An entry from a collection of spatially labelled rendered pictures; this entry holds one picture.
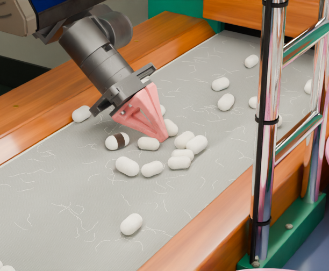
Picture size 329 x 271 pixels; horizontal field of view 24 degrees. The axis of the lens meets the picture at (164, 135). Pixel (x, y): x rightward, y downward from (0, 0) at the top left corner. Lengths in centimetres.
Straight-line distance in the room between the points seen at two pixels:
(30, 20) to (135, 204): 38
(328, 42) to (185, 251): 30
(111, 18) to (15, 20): 49
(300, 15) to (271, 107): 54
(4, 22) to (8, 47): 236
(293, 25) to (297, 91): 13
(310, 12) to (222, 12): 17
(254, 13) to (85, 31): 39
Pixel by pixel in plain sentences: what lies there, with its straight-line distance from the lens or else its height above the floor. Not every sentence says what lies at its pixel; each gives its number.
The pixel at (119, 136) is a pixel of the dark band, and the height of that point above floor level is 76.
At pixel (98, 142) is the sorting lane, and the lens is 113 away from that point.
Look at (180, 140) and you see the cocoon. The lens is 109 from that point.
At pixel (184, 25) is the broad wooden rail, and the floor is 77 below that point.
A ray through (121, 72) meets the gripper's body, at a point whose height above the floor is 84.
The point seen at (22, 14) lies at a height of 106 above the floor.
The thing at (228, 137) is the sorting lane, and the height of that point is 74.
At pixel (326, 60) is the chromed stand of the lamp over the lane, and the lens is 96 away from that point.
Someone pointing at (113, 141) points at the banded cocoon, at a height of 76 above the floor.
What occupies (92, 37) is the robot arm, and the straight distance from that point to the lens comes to 110.
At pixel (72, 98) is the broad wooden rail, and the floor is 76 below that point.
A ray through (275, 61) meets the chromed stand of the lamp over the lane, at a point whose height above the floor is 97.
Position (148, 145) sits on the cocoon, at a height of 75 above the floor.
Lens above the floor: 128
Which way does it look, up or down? 28 degrees down
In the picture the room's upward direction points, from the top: straight up
